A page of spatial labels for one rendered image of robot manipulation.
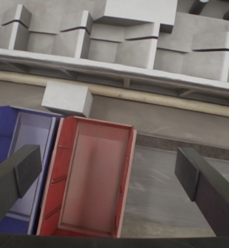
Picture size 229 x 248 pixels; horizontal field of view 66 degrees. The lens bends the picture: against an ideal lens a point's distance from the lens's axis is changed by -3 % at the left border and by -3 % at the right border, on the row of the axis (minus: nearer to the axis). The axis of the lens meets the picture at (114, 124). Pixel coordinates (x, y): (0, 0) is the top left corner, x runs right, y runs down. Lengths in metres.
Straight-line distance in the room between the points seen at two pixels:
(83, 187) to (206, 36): 0.54
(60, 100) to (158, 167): 0.36
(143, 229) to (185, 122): 0.36
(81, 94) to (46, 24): 0.21
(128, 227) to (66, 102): 0.41
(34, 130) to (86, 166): 0.21
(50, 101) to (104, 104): 0.17
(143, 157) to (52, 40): 0.43
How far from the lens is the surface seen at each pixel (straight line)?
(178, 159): 0.17
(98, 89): 0.59
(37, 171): 0.17
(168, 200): 0.62
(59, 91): 0.54
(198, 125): 0.64
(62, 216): 0.63
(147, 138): 0.60
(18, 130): 0.67
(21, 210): 0.68
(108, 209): 0.60
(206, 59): 0.50
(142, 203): 0.60
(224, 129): 0.68
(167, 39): 0.52
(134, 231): 0.63
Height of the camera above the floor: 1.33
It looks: 80 degrees down
